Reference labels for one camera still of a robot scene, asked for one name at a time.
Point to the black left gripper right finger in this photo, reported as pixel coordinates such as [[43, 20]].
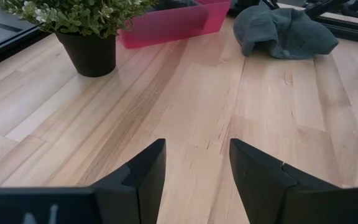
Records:
[[259, 186]]

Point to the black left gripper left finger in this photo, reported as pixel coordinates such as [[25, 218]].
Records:
[[141, 186]]

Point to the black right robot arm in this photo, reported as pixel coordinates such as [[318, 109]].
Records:
[[353, 6]]

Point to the artificial plant in black pot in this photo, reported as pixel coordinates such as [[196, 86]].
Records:
[[89, 53]]

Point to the red translucent plastic bin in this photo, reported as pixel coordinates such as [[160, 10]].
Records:
[[135, 37]]

